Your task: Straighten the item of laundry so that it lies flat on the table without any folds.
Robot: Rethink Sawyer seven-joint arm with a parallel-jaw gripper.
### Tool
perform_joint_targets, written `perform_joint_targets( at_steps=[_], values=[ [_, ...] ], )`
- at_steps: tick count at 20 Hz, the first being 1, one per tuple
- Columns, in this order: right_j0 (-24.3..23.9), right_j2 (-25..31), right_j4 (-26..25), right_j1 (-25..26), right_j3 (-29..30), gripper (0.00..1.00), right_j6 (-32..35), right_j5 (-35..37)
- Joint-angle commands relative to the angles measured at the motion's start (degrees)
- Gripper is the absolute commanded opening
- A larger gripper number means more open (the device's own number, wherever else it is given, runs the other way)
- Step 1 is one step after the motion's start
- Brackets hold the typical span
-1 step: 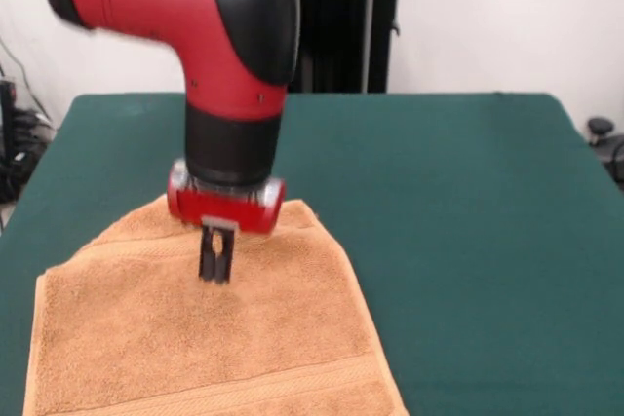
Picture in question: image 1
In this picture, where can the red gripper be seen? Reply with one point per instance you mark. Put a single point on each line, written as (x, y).
(224, 214)

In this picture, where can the orange terry towel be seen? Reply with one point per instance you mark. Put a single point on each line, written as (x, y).
(219, 338)

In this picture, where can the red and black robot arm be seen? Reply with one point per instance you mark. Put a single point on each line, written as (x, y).
(195, 21)

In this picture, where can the black electronics box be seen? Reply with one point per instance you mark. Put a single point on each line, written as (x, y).
(7, 133)

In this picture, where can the dark green table cloth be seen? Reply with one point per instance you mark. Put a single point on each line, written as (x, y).
(487, 192)

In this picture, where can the black office chair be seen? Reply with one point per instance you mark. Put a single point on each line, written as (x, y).
(607, 143)

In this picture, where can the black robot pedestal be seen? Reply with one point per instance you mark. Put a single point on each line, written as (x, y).
(341, 36)

